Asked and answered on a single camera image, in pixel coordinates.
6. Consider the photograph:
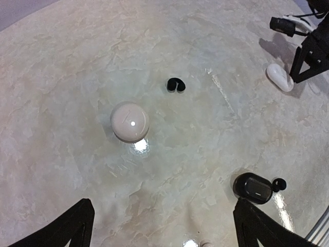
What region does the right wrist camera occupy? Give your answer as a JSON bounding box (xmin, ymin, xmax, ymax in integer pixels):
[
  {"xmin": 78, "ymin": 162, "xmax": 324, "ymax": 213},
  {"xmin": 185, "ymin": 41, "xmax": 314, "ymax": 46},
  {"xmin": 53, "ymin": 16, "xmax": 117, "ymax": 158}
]
[{"xmin": 269, "ymin": 15, "xmax": 315, "ymax": 37}]

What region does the pink round charging case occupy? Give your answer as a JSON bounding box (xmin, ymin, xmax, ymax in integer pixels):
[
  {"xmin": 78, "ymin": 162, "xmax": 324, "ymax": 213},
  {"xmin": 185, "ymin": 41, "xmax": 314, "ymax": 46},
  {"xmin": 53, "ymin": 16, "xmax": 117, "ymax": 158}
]
[{"xmin": 110, "ymin": 101, "xmax": 150, "ymax": 143}]

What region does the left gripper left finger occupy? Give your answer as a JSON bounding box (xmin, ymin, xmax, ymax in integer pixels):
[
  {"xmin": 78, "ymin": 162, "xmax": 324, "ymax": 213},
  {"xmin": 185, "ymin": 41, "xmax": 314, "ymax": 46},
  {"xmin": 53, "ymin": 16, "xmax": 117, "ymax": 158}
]
[{"xmin": 11, "ymin": 199, "xmax": 95, "ymax": 246}]

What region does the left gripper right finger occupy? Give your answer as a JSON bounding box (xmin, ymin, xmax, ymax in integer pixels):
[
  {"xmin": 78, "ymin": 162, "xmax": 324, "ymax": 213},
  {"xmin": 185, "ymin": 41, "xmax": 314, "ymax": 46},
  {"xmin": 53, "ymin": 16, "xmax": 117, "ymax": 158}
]
[{"xmin": 233, "ymin": 198, "xmax": 317, "ymax": 246}]

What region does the white earbud charging case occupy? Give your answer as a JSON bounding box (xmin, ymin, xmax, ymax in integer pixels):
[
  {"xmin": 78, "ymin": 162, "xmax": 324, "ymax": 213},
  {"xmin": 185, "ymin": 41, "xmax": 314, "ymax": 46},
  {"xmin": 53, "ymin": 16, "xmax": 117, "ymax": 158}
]
[{"xmin": 266, "ymin": 63, "xmax": 294, "ymax": 93}]

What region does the aluminium front rail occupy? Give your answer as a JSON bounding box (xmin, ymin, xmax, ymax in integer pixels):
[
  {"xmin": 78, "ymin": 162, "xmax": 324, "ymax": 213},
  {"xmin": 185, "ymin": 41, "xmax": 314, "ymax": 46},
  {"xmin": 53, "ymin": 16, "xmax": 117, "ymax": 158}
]
[{"xmin": 305, "ymin": 206, "xmax": 329, "ymax": 246}]

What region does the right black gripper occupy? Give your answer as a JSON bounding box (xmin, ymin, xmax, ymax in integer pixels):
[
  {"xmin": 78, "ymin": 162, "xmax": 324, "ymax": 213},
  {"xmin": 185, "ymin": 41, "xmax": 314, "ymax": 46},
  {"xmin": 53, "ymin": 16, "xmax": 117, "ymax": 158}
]
[{"xmin": 289, "ymin": 15, "xmax": 328, "ymax": 83}]

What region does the black oval charging case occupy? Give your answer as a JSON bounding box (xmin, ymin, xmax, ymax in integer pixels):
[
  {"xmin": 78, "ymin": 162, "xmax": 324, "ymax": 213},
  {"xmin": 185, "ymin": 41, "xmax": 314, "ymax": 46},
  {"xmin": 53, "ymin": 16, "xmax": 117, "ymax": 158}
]
[{"xmin": 233, "ymin": 172, "xmax": 273, "ymax": 205}]

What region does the white earbud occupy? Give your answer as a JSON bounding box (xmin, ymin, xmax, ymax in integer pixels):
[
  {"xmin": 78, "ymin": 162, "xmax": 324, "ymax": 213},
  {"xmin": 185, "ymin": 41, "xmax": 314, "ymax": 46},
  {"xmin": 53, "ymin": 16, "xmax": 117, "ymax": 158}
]
[{"xmin": 199, "ymin": 239, "xmax": 214, "ymax": 247}]

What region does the black earbud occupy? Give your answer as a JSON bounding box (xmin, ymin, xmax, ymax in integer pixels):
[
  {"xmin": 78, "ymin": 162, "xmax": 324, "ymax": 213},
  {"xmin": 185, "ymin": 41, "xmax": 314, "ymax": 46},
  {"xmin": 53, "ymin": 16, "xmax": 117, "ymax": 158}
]
[
  {"xmin": 167, "ymin": 78, "xmax": 186, "ymax": 93},
  {"xmin": 272, "ymin": 178, "xmax": 287, "ymax": 192}
]

